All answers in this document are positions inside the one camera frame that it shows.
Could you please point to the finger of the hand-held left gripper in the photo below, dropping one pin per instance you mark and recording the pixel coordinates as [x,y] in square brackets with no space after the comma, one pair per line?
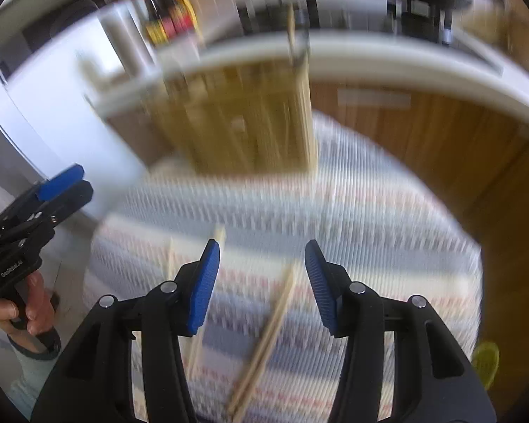
[59,183]
[70,200]

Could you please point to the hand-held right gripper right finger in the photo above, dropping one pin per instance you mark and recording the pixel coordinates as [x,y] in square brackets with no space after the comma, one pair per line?
[321,291]

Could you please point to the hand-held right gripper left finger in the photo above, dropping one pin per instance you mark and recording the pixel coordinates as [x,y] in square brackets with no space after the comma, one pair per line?
[205,288]

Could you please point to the wooden chopstick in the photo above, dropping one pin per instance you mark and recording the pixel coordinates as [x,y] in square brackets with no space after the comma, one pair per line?
[292,31]
[219,237]
[264,348]
[278,317]

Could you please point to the yellow plastic utensil basket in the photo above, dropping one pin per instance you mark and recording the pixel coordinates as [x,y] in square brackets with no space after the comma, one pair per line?
[238,119]

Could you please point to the person's left hand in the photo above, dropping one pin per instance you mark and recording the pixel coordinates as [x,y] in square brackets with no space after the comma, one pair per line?
[39,304]

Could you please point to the striped woven tablecloth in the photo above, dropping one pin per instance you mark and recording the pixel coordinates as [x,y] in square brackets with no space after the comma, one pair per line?
[379,251]

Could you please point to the dark slipper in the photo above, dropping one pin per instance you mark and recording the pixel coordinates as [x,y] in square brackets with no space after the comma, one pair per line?
[31,348]

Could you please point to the person's trouser leg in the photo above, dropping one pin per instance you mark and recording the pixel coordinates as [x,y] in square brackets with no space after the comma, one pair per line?
[35,383]

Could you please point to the steel thermos flask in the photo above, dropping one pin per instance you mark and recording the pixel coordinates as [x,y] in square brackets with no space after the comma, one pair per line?
[125,44]

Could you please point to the yellow green object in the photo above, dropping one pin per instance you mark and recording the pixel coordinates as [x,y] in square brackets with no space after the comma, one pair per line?
[486,363]

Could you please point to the wooden base cabinet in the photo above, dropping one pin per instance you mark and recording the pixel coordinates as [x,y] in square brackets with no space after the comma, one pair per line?
[445,141]

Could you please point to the red label sauce bottle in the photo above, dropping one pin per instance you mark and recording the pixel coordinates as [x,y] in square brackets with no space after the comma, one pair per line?
[172,13]

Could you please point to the white kitchen countertop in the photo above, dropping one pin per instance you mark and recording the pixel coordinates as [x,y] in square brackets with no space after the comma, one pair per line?
[379,61]

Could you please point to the black gas stove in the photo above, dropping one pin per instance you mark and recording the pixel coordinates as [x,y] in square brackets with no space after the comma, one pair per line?
[419,17]

